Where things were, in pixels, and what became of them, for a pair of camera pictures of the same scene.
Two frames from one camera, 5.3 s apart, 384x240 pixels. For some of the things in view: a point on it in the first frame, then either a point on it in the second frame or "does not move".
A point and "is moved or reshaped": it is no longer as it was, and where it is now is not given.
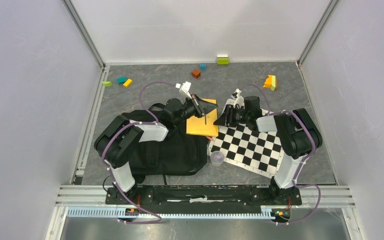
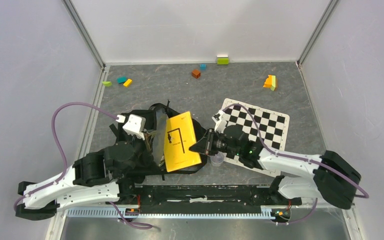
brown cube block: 196,73 does not move
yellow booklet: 196,125 → 179,136
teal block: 120,80 does not move
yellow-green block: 273,85 does not move
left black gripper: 202,106 → 146,152
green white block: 223,59 does not move
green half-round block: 107,83 does not move
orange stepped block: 268,82 does not move
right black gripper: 226,118 → 205,145
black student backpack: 178,153 is moved or reshaped
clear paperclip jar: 217,158 does not move
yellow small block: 128,82 does not move
